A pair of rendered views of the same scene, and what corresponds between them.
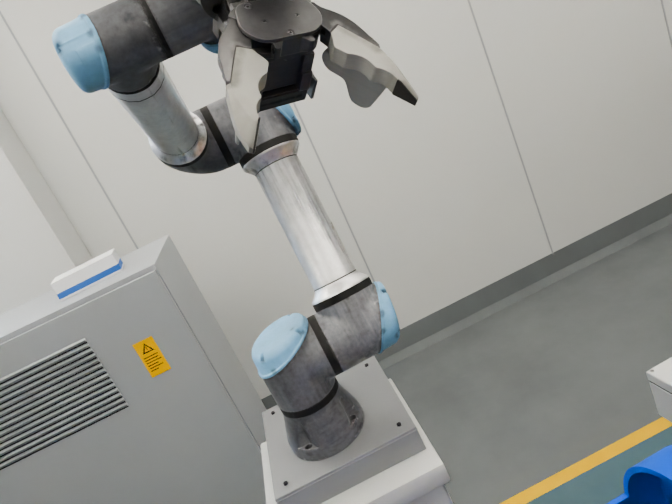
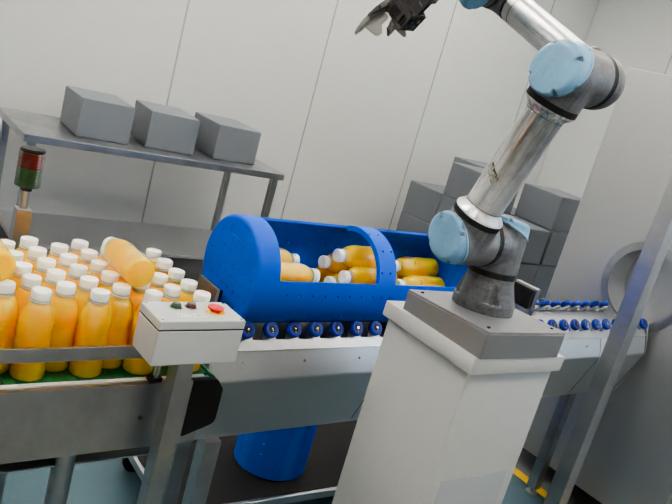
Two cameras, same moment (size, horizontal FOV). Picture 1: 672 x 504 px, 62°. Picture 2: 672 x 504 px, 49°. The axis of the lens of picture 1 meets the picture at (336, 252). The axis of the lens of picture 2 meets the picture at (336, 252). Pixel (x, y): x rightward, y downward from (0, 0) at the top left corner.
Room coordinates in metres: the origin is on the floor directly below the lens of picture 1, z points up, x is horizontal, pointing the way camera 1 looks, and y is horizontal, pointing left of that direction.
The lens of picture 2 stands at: (2.14, -1.14, 1.67)
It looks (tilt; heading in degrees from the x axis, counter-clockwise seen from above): 14 degrees down; 146
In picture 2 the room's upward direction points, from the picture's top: 16 degrees clockwise
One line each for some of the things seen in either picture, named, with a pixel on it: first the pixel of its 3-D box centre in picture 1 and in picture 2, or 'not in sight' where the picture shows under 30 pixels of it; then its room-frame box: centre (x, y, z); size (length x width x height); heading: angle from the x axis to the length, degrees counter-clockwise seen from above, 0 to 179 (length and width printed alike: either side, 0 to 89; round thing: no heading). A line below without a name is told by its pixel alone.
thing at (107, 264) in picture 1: (88, 273); not in sight; (2.13, 0.89, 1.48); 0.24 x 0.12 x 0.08; 102
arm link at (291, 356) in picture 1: (294, 358); (499, 241); (0.92, 0.15, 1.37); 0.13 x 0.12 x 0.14; 96
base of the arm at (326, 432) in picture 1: (317, 409); (487, 287); (0.92, 0.16, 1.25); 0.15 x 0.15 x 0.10
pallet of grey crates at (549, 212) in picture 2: not in sight; (480, 246); (-2.03, 3.06, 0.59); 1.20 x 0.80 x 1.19; 4
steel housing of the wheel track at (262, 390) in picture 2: not in sight; (453, 356); (0.37, 0.70, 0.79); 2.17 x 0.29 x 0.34; 97
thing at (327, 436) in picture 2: not in sight; (309, 464); (-0.06, 0.54, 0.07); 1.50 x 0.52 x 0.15; 94
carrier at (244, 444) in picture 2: not in sight; (297, 359); (-0.01, 0.30, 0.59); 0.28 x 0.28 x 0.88
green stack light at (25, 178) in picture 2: not in sight; (28, 176); (0.17, -0.77, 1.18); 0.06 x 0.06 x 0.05
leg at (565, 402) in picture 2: not in sight; (552, 435); (0.18, 1.66, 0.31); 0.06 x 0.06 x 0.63; 7
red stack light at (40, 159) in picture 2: not in sight; (31, 159); (0.17, -0.77, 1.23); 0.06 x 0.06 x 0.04
